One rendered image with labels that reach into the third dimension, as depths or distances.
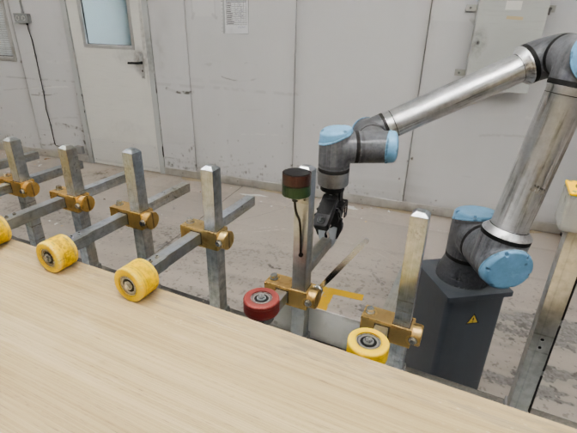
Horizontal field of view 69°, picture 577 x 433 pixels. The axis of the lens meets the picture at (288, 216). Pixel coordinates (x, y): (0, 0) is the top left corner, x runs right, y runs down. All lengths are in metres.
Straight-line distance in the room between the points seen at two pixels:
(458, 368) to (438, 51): 2.32
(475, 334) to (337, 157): 0.93
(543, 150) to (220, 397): 1.06
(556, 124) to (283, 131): 2.73
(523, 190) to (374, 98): 2.29
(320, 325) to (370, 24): 2.72
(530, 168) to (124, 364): 1.14
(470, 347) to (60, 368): 1.41
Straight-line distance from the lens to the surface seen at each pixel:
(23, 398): 0.85
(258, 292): 0.97
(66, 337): 0.94
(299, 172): 0.87
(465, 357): 1.84
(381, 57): 3.49
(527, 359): 1.00
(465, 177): 3.63
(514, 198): 1.40
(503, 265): 1.43
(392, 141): 1.20
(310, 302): 1.03
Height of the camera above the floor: 1.46
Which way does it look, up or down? 25 degrees down
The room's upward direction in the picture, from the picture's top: 1 degrees clockwise
